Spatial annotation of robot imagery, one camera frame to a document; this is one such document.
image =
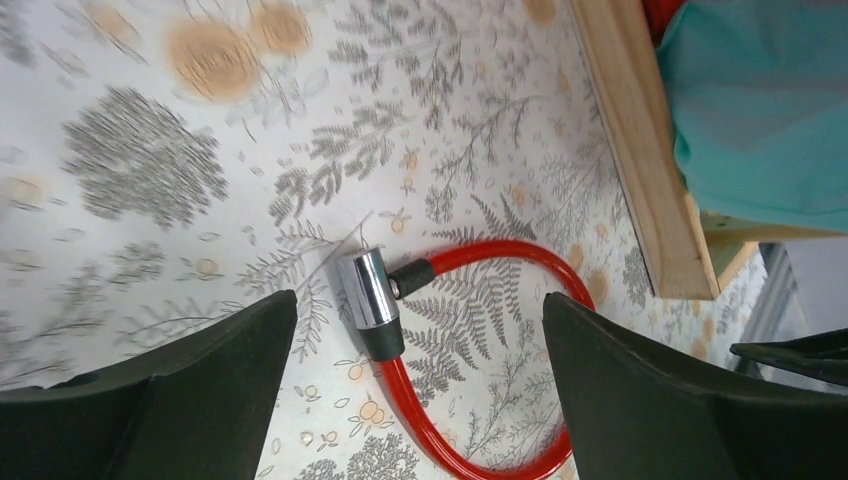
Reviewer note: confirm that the teal t-shirt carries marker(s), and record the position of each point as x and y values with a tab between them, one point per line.
758	99

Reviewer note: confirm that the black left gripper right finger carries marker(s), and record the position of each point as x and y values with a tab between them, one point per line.
637	409

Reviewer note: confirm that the orange t-shirt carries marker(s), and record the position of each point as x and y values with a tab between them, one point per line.
659	14

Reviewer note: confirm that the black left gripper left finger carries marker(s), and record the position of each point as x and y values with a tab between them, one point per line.
196	408

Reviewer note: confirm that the floral patterned mat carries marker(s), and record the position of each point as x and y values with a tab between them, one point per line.
166	163

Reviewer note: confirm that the red cable lock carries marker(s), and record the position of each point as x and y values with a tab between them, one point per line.
372	294

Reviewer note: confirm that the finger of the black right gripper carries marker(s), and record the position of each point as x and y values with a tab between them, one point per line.
821	356

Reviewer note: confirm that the wooden clothes rack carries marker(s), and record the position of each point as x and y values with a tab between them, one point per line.
689	253

